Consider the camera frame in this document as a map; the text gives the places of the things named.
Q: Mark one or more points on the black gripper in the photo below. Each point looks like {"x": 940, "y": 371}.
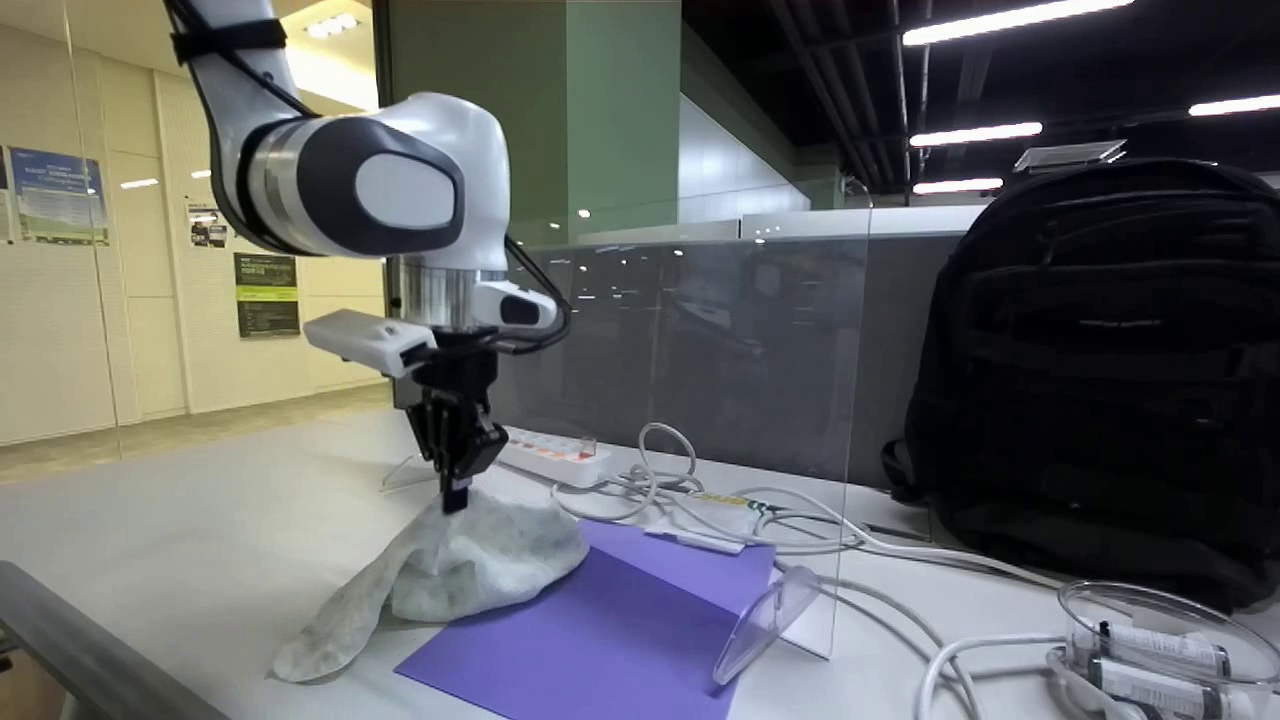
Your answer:
{"x": 454, "y": 417}

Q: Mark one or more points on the white patterned cloth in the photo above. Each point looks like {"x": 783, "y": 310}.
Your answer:
{"x": 438, "y": 570}

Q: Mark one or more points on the white power adapters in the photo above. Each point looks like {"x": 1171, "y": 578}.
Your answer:
{"x": 1153, "y": 675}

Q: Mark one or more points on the purple paper sheet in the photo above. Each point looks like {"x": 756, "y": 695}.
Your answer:
{"x": 631, "y": 632}

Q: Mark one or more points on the white power strip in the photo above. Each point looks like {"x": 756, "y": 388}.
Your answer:
{"x": 554, "y": 458}

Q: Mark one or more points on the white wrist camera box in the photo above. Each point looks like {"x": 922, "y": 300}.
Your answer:
{"x": 372, "y": 341}

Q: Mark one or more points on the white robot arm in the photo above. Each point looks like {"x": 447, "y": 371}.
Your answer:
{"x": 417, "y": 182}

